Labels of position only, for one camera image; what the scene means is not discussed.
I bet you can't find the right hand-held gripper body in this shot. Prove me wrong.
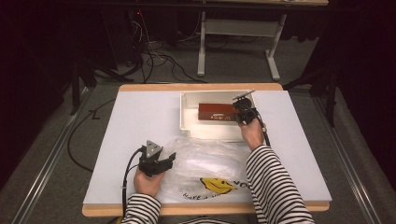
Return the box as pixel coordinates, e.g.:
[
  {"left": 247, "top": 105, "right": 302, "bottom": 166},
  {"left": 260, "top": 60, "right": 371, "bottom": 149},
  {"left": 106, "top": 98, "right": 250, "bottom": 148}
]
[{"left": 232, "top": 89, "right": 260, "bottom": 126}]

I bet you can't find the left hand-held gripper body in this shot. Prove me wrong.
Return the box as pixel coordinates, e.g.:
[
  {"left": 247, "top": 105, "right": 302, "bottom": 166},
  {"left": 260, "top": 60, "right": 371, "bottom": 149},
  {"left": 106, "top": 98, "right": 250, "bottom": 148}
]
[{"left": 137, "top": 139, "right": 164, "bottom": 178}]

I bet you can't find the red rectangular box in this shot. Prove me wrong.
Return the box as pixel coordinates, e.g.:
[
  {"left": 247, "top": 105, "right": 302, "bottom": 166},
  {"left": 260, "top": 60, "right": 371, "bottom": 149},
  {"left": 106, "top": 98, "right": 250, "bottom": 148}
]
[{"left": 197, "top": 102, "right": 241, "bottom": 122}]

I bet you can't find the clear plastic bag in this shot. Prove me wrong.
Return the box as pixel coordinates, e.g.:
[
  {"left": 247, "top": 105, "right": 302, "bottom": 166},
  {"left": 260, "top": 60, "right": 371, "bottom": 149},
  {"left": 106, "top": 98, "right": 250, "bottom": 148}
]
[{"left": 160, "top": 136, "right": 260, "bottom": 202}]

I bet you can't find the white plastic bin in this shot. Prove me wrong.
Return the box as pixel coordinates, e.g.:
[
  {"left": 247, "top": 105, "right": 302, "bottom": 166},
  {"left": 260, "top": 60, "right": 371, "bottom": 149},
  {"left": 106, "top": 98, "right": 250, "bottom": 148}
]
[{"left": 179, "top": 90, "right": 262, "bottom": 143}]

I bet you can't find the person's right hand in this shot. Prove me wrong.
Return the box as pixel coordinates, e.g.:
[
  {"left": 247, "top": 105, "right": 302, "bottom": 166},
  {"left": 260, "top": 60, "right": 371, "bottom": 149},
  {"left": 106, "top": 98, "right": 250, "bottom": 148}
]
[{"left": 238, "top": 117, "right": 266, "bottom": 152}]

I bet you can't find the person's left hand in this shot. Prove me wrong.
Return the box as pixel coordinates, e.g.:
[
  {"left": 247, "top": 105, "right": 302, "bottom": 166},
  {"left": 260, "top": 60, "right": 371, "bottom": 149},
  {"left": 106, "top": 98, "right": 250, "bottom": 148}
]
[{"left": 133, "top": 169, "right": 166, "bottom": 198}]

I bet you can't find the person's striped shirt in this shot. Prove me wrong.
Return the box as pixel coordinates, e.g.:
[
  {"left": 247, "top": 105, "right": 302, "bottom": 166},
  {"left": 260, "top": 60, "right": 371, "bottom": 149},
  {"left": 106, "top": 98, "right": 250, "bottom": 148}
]
[{"left": 179, "top": 217, "right": 238, "bottom": 224}]

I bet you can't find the black metal stand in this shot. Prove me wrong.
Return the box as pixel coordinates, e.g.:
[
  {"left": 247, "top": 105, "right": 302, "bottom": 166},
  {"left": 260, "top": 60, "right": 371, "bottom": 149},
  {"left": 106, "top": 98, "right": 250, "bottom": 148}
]
[
  {"left": 69, "top": 54, "right": 135, "bottom": 117},
  {"left": 282, "top": 66, "right": 339, "bottom": 128}
]

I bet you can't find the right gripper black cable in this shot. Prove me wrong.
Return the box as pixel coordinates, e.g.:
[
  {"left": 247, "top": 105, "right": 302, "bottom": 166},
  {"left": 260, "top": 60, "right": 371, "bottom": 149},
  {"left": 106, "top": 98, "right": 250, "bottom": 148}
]
[{"left": 247, "top": 106, "right": 272, "bottom": 147}]

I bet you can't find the white metal desk frame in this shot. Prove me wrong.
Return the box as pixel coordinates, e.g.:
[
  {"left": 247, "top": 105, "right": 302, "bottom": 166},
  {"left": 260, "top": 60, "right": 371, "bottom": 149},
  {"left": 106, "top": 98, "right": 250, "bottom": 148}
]
[{"left": 196, "top": 0, "right": 330, "bottom": 82}]

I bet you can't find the black floor cable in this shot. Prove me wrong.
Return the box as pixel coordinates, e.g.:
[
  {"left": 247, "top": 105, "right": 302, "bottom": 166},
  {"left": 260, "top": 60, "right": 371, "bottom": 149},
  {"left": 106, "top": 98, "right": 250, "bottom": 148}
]
[{"left": 66, "top": 98, "right": 117, "bottom": 173}]

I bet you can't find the tangle of floor cables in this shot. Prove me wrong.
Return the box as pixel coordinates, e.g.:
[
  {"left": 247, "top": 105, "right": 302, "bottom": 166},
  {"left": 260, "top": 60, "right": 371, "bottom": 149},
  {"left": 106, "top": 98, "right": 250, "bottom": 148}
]
[{"left": 123, "top": 8, "right": 208, "bottom": 85}]

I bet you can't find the metal floor rail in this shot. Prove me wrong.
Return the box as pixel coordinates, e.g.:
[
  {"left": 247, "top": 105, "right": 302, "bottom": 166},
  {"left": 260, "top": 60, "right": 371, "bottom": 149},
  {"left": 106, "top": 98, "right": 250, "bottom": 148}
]
[
  {"left": 311, "top": 92, "right": 386, "bottom": 224},
  {"left": 11, "top": 87, "right": 95, "bottom": 224}
]

